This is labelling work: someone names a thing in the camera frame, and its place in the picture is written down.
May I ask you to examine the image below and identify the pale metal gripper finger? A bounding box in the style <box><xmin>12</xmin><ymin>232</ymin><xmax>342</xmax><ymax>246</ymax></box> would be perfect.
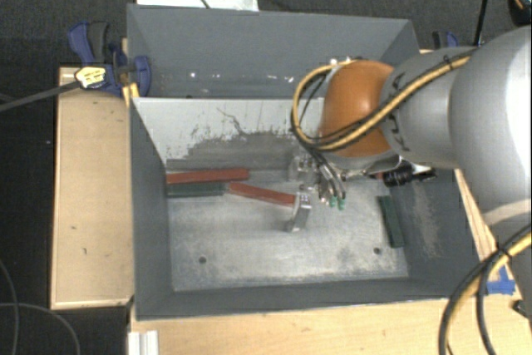
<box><xmin>284</xmin><ymin>193</ymin><xmax>313</xmax><ymax>234</ymax></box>
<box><xmin>288</xmin><ymin>155</ymin><xmax>315</xmax><ymax>183</ymax></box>

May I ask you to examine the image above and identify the black cylinder on white bracket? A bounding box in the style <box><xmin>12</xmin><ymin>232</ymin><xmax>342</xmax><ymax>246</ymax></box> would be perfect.
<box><xmin>381</xmin><ymin>161</ymin><xmax>438</xmax><ymax>188</ymax></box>

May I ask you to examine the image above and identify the grey metal bin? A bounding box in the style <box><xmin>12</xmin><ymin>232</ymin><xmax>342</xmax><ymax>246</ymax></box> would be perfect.
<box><xmin>126</xmin><ymin>2</ymin><xmax>480</xmax><ymax>321</ymax></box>

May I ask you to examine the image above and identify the pale wood board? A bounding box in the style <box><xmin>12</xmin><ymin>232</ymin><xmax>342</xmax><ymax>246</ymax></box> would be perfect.
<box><xmin>49</xmin><ymin>66</ymin><xmax>136</xmax><ymax>311</ymax></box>

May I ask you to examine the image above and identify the dark green flat block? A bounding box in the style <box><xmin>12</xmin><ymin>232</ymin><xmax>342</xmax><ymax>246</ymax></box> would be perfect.
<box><xmin>377</xmin><ymin>195</ymin><xmax>406</xmax><ymax>249</ymax></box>
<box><xmin>166</xmin><ymin>182</ymin><xmax>229</xmax><ymax>198</ymax></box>

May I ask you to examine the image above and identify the red-brown flat block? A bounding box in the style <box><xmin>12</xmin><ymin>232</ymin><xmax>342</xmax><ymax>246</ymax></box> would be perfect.
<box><xmin>165</xmin><ymin>166</ymin><xmax>251</xmax><ymax>185</ymax></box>
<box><xmin>228</xmin><ymin>181</ymin><xmax>299</xmax><ymax>210</ymax></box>

